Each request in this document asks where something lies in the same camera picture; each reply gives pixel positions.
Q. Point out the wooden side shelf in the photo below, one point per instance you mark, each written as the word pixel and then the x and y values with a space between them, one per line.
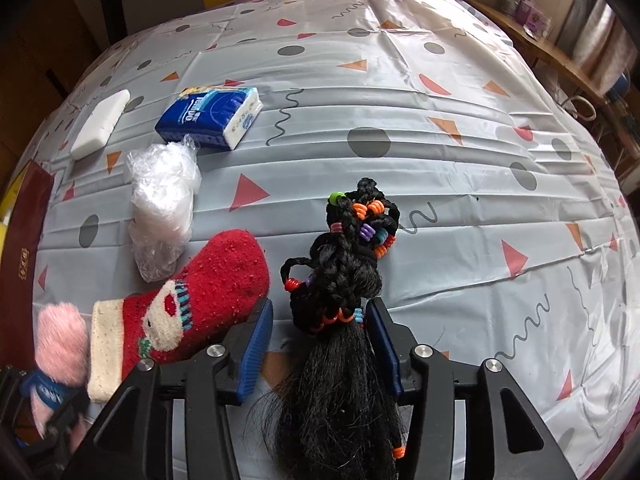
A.
pixel 550 50

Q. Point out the clear plastic bag bundle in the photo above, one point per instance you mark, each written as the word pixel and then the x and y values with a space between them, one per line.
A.
pixel 162 205

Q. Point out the wooden wardrobe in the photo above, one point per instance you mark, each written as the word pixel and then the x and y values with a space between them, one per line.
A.
pixel 35 60

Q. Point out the blue tissue pack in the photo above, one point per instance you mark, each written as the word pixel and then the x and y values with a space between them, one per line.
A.
pixel 200 117

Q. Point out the gold and red tin box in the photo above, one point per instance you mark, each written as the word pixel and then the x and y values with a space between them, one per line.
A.
pixel 22 240

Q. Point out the patterned grey tablecloth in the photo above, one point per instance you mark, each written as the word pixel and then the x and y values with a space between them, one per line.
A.
pixel 450 210

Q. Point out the grey curtain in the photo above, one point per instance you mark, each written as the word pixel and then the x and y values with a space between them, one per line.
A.
pixel 595 35

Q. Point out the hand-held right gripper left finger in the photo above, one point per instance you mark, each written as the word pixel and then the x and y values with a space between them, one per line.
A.
pixel 255 355

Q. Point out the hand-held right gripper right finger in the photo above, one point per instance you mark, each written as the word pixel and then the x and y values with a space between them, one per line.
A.
pixel 386 355

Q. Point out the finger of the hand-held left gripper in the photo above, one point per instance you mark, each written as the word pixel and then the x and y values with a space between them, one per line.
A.
pixel 12 376
pixel 70 420

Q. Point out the white foam block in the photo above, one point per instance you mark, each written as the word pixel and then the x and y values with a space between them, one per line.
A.
pixel 100 122

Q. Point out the pink fluffy sock roll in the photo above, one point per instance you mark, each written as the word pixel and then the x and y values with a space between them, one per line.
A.
pixel 57 335

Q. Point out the black braided hairpiece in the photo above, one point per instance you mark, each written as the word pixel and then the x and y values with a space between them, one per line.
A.
pixel 340 280

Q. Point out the red fluffy sock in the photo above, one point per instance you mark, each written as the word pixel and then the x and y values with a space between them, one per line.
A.
pixel 215 280

